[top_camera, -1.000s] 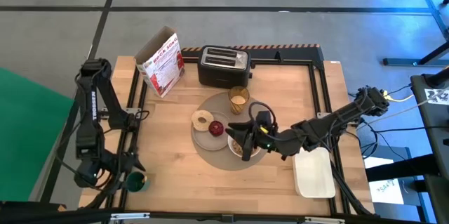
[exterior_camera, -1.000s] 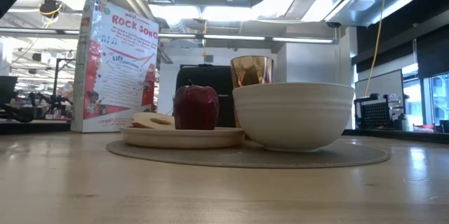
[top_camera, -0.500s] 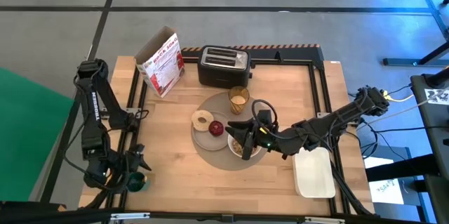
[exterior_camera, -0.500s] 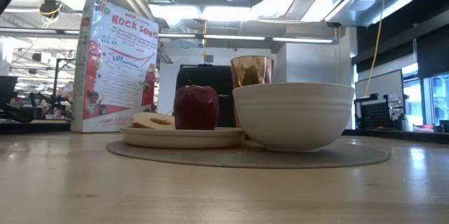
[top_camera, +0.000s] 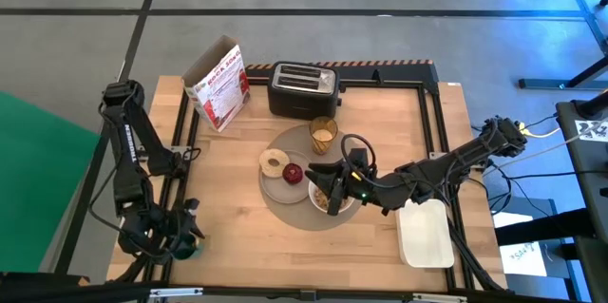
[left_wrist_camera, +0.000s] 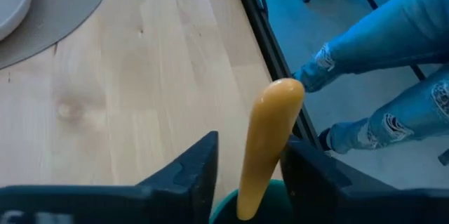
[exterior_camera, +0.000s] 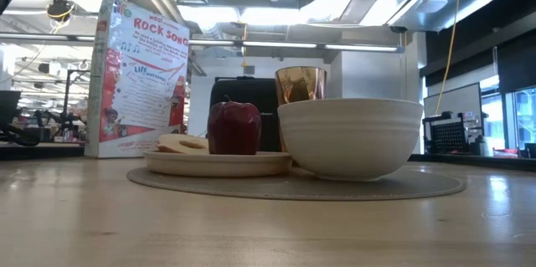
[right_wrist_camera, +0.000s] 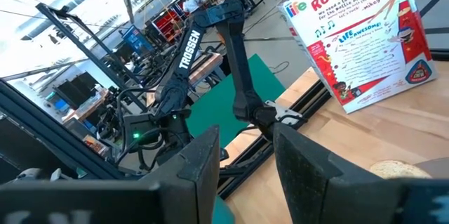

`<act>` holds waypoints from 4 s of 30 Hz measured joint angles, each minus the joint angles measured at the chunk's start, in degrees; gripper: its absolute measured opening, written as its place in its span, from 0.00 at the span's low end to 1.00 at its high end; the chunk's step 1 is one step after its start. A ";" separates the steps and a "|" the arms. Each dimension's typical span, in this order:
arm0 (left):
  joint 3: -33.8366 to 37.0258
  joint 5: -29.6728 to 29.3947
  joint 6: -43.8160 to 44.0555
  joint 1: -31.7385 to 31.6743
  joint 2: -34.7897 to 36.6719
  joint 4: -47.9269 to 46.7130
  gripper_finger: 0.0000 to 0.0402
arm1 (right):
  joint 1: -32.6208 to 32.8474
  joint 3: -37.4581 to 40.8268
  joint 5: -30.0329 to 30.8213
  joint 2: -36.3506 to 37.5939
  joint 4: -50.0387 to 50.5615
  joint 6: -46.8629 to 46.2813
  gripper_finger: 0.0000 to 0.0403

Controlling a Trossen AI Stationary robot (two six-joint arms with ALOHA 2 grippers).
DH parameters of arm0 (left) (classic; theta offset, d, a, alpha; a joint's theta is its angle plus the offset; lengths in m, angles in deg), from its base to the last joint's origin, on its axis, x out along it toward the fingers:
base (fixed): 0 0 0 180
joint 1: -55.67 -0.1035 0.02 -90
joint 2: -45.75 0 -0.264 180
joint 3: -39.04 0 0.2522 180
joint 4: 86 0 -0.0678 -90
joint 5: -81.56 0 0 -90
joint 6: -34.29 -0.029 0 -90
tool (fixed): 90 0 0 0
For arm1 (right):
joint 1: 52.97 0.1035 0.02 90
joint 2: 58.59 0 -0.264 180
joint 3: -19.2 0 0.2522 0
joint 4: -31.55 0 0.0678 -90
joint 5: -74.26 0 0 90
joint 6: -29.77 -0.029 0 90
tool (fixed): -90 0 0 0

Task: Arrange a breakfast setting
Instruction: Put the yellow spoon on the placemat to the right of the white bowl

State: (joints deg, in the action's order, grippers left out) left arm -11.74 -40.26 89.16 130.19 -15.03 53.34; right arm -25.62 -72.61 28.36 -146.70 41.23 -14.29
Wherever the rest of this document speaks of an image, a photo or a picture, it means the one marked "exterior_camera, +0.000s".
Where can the white and red cereal box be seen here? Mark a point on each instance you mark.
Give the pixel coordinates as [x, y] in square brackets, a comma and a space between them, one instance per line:
[142, 83]

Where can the tan toast slice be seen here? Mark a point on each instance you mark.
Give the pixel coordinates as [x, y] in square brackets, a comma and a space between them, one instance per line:
[182, 143]

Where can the dark red apple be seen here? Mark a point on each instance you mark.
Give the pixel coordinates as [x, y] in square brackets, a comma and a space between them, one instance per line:
[233, 129]

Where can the shiny copper cup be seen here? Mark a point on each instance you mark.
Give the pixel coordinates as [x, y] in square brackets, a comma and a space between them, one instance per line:
[299, 85]

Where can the black monitor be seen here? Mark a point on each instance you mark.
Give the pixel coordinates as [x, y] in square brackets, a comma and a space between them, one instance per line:
[8, 106]

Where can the black upright stand pole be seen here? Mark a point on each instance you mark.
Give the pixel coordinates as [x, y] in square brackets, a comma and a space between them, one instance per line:
[66, 97]

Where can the black toaster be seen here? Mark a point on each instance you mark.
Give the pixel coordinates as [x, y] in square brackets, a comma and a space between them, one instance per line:
[255, 99]

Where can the cream shallow plate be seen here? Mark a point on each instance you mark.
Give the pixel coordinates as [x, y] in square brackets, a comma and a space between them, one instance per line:
[218, 164]

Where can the long ceiling light strip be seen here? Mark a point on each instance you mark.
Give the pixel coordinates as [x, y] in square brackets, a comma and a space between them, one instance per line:
[293, 44]

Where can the round beige placemat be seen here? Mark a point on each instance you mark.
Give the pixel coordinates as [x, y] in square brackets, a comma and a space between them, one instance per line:
[293, 187]

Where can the white ribbed bowl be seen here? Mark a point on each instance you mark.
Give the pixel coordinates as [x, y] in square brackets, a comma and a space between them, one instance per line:
[349, 137]

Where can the white partition board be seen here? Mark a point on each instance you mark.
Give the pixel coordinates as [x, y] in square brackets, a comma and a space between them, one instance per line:
[454, 99]

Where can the black pegboard rack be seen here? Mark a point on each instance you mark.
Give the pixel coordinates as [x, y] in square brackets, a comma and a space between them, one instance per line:
[450, 134]

